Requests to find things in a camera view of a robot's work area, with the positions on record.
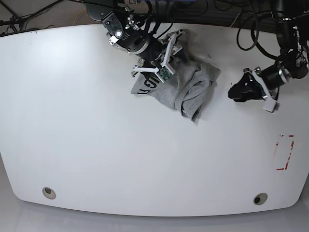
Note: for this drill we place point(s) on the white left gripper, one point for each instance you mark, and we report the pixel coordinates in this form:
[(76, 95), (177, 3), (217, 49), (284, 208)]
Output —
[(252, 87)]

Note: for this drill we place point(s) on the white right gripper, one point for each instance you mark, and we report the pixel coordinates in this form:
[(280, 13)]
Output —
[(159, 53)]

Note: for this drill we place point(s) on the grey T-shirt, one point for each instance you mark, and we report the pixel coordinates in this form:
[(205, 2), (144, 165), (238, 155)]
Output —
[(187, 90)]

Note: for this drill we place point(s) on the red tape rectangle marking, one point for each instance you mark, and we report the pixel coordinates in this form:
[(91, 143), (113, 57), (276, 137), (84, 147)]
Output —
[(283, 152)]

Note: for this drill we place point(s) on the black tripod stand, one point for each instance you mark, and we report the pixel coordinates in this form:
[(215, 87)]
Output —
[(17, 24)]

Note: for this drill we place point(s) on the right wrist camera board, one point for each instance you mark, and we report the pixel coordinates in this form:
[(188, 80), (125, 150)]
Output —
[(164, 74)]

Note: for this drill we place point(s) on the right table cable grommet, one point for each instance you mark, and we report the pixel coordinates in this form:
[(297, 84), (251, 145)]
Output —
[(260, 199)]

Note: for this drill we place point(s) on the table cable grommet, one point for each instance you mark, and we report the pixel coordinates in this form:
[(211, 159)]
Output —
[(260, 199), (49, 193)]

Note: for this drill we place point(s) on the left table cable grommet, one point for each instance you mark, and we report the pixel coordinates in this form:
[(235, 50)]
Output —
[(49, 193)]

